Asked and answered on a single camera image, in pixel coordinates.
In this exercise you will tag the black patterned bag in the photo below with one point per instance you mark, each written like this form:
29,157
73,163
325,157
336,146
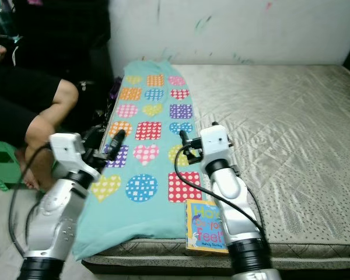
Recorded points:
102,111

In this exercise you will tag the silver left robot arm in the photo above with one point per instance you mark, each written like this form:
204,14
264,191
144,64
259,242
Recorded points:
58,216

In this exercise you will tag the teal patterned blanket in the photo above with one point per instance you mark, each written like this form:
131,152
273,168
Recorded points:
157,216

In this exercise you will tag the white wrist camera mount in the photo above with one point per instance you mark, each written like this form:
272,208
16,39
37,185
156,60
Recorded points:
216,143
67,149

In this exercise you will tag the person in black shorts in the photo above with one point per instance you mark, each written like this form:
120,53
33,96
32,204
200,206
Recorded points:
17,93

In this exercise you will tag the grey quilted mattress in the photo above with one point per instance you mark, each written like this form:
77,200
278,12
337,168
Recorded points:
280,116

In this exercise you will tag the green plastic stool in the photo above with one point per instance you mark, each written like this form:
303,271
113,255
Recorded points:
0,160

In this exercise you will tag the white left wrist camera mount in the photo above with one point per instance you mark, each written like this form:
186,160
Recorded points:
67,149

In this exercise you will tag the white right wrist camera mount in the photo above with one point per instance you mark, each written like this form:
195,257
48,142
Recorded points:
216,143

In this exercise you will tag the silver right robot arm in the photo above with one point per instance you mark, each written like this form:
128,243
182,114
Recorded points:
230,192

